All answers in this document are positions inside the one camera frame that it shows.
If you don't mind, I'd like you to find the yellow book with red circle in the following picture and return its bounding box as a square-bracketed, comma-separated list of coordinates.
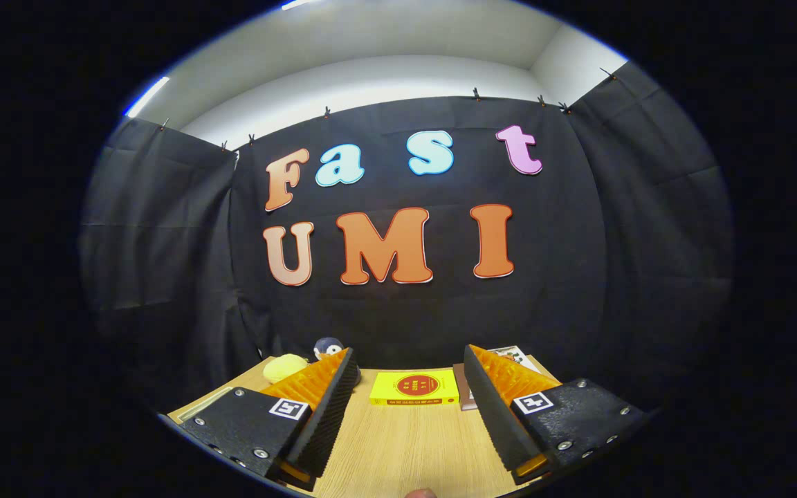
[369, 369, 461, 407]

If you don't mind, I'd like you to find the white illustrated cover book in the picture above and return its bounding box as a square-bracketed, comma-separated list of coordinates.
[488, 345, 542, 375]

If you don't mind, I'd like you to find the yellow round plush toy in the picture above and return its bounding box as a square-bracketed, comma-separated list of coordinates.
[263, 353, 309, 385]

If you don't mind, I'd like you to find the beige fabric storage box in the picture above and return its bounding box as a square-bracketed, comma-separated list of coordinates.
[176, 386, 237, 423]

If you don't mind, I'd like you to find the row of black cloth clips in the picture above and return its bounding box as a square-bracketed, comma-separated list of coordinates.
[158, 67, 614, 151]

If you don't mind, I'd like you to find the penguin plush toy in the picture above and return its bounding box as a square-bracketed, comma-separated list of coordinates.
[313, 337, 345, 362]

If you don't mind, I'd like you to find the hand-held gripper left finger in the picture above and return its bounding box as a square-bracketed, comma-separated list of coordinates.
[178, 347, 362, 492]

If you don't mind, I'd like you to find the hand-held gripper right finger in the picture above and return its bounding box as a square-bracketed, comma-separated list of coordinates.
[463, 344, 651, 487]

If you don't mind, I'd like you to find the black backdrop cloth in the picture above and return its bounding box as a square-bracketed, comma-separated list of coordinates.
[80, 61, 735, 416]

